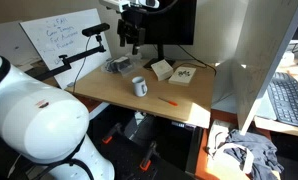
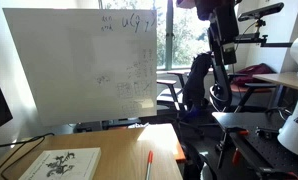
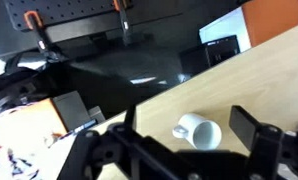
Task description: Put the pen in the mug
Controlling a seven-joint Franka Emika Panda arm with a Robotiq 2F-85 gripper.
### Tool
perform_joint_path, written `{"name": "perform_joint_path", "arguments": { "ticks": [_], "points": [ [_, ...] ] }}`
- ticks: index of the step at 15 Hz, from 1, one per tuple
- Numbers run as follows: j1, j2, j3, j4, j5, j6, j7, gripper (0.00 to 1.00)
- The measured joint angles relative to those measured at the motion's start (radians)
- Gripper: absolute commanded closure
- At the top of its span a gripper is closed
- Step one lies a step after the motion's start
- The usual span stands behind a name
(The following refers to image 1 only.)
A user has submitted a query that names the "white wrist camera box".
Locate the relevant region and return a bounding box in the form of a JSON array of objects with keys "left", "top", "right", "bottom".
[{"left": 99, "top": 0, "right": 160, "bottom": 13}]

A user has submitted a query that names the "white patterned flat box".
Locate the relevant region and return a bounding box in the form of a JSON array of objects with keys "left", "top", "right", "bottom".
[{"left": 168, "top": 66, "right": 196, "bottom": 86}]

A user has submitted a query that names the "white ceramic mug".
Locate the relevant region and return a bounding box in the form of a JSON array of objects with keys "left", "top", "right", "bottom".
[{"left": 132, "top": 76, "right": 148, "bottom": 97}]

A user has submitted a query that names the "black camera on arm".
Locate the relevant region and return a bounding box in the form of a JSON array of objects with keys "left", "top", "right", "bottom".
[{"left": 82, "top": 23, "right": 110, "bottom": 37}]

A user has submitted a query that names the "orange and silver pen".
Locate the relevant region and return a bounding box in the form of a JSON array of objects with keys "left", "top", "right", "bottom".
[{"left": 158, "top": 97, "right": 178, "bottom": 106}]

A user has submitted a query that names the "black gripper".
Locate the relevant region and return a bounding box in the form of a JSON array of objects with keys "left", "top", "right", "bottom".
[{"left": 117, "top": 19, "right": 146, "bottom": 55}]

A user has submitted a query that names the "grey crumpled cloth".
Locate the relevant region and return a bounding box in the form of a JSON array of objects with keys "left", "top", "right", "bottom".
[{"left": 206, "top": 119, "right": 285, "bottom": 180}]

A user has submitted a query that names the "white square box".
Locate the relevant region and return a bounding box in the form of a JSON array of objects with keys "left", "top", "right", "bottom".
[{"left": 151, "top": 60, "right": 173, "bottom": 81}]

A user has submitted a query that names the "white whiteboard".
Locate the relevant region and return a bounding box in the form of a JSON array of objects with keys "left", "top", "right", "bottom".
[{"left": 20, "top": 9, "right": 111, "bottom": 89}]

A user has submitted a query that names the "black computer monitor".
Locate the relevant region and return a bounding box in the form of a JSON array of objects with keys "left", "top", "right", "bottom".
[{"left": 142, "top": 0, "right": 197, "bottom": 69}]

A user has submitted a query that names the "black orange clamp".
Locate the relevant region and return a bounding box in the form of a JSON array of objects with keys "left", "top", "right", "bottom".
[
  {"left": 102, "top": 123, "right": 123, "bottom": 144},
  {"left": 139, "top": 141, "right": 157, "bottom": 171}
]

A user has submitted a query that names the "black monitor cable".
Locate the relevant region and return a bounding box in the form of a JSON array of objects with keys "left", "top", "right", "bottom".
[{"left": 173, "top": 44, "right": 218, "bottom": 77}]

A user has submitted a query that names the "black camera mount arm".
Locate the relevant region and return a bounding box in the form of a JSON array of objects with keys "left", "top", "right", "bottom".
[{"left": 35, "top": 34, "right": 105, "bottom": 81}]

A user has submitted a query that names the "white divider panel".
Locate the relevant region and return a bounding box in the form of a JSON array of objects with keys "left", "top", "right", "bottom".
[{"left": 232, "top": 0, "right": 298, "bottom": 135}]

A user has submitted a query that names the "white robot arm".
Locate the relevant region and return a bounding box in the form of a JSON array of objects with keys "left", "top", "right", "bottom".
[{"left": 0, "top": 56, "right": 115, "bottom": 180}]

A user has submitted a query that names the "clear plastic bag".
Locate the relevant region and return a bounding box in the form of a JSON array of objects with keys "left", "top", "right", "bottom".
[{"left": 101, "top": 56, "right": 135, "bottom": 76}]

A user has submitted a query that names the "black keyboard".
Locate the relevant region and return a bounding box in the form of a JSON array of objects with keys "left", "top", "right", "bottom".
[{"left": 267, "top": 72, "right": 298, "bottom": 127}]

